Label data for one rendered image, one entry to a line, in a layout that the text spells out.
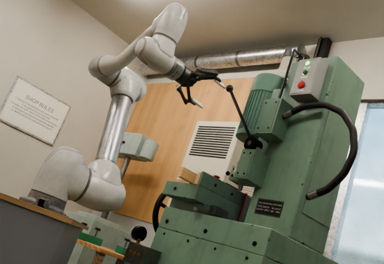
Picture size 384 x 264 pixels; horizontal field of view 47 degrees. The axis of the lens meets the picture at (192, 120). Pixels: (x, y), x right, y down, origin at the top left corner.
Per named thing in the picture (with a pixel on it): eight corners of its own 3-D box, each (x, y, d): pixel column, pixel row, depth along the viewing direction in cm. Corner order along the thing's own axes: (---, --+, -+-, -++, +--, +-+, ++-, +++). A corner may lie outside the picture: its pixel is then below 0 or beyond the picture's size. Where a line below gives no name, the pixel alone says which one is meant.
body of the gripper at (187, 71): (172, 84, 182) (188, 94, 187) (187, 70, 179) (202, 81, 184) (170, 73, 187) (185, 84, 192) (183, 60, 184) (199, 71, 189)
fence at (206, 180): (286, 231, 205) (289, 219, 207) (288, 231, 204) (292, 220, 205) (196, 184, 171) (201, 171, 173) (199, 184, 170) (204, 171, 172)
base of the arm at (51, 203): (16, 198, 168) (23, 184, 170) (24, 203, 189) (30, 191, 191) (62, 215, 170) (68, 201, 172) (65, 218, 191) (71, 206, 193)
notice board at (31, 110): (52, 146, 452) (71, 106, 466) (53, 146, 451) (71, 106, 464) (-5, 118, 411) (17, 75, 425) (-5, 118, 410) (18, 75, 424)
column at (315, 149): (276, 244, 178) (320, 87, 199) (325, 256, 160) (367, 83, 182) (241, 227, 165) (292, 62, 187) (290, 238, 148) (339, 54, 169)
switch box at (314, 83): (297, 102, 174) (307, 67, 178) (319, 101, 166) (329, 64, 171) (288, 95, 170) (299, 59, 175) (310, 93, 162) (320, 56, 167)
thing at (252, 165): (248, 186, 172) (256, 158, 176) (262, 187, 167) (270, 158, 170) (232, 176, 167) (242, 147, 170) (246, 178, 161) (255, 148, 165)
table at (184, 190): (238, 233, 226) (241, 222, 227) (286, 244, 202) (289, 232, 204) (148, 191, 191) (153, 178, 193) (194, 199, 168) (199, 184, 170)
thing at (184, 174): (276, 228, 207) (279, 220, 208) (280, 229, 205) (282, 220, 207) (177, 176, 170) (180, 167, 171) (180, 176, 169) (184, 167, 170)
